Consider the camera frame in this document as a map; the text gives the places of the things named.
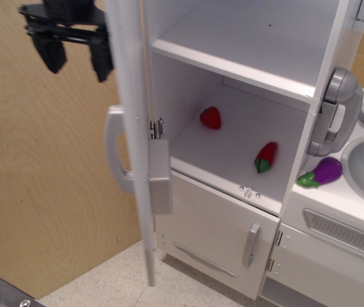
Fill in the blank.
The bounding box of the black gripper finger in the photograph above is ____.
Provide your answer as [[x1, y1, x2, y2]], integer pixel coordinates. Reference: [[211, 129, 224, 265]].
[[32, 33, 67, 74], [90, 42, 114, 83]]

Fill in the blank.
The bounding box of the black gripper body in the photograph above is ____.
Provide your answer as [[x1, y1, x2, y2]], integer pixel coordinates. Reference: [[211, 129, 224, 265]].
[[18, 1, 109, 45]]

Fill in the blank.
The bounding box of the white fridge door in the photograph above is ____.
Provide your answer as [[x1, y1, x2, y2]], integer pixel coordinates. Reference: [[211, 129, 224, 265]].
[[106, 1, 155, 287]]

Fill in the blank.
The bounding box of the white toy fridge cabinet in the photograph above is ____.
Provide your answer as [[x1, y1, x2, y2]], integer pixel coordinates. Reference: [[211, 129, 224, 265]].
[[143, 1, 360, 232]]

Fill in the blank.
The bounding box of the metal door hinge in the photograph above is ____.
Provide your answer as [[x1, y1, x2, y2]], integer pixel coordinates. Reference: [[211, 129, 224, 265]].
[[150, 118, 164, 139]]

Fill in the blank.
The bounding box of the red toy strawberry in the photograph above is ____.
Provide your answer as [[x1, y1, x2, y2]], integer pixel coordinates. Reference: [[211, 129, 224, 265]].
[[200, 106, 221, 130]]

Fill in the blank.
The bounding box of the grey ice dispenser box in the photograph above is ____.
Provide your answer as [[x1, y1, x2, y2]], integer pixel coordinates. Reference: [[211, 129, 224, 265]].
[[148, 139, 173, 215]]

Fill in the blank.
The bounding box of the red toy chili pepper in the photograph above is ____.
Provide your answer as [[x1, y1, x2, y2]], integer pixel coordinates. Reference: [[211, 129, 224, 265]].
[[254, 141, 278, 173]]

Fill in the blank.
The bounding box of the white magnetic door catch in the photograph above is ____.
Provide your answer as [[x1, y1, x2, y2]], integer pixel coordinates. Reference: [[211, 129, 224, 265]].
[[238, 185, 262, 200]]

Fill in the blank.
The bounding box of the white lower freezer door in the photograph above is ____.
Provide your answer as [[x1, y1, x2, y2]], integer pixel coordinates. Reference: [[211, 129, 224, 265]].
[[155, 172, 279, 299]]

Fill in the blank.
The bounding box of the grey toy telephone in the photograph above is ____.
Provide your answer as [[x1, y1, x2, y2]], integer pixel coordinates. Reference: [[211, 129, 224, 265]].
[[307, 67, 364, 157]]

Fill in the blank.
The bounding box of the purple toy eggplant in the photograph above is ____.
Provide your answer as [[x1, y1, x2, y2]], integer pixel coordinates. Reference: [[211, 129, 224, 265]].
[[296, 157, 343, 188]]

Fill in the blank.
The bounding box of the white oven cabinet door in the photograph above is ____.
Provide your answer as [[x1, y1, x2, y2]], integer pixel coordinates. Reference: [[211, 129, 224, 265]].
[[261, 224, 364, 306]]

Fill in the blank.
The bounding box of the grey vent grille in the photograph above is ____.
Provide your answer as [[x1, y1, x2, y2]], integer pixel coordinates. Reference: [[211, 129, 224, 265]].
[[302, 209, 364, 252]]

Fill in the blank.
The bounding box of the grey upper door handle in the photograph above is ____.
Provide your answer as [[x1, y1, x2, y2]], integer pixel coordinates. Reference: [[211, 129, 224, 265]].
[[104, 105, 134, 194]]

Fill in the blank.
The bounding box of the grey door handle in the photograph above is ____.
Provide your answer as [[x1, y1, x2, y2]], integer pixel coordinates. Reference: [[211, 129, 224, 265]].
[[104, 105, 134, 194], [242, 223, 260, 269]]

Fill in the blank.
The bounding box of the grey lower door handle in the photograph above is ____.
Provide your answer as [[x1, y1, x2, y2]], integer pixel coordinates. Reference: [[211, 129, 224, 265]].
[[242, 223, 260, 269]]

